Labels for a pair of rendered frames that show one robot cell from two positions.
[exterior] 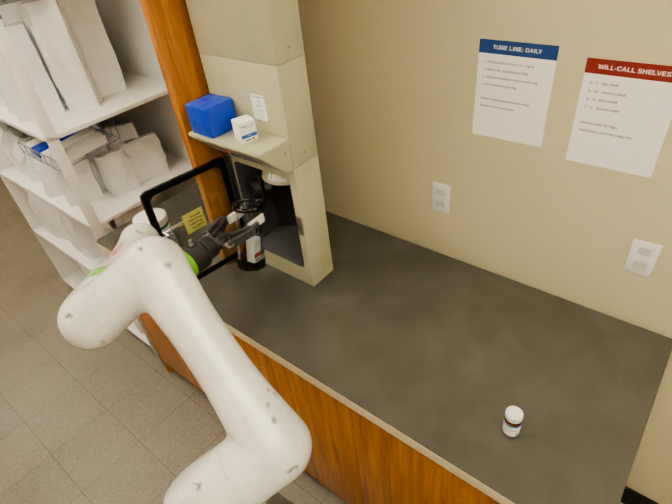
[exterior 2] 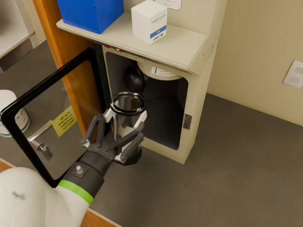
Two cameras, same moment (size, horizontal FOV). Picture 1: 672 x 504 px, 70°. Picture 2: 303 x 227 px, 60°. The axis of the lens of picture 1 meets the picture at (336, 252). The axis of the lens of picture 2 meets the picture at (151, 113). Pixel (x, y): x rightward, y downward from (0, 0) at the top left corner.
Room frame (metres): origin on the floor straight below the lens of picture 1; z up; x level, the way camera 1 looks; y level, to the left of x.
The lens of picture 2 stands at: (0.85, 0.34, 1.83)
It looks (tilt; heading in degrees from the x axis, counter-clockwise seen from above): 51 degrees down; 344
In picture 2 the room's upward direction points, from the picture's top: straight up
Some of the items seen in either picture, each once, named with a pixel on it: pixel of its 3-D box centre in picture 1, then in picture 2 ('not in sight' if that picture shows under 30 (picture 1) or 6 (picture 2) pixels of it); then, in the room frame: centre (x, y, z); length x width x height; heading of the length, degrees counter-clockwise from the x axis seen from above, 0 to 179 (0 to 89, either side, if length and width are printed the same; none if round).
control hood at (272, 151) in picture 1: (239, 151); (131, 47); (1.35, 0.25, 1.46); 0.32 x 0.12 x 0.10; 47
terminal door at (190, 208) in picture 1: (199, 225); (70, 124); (1.38, 0.45, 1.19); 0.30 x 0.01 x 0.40; 129
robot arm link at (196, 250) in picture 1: (195, 255); (83, 179); (1.18, 0.43, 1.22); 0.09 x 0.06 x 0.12; 49
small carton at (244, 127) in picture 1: (244, 129); (149, 21); (1.31, 0.22, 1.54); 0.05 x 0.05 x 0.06; 30
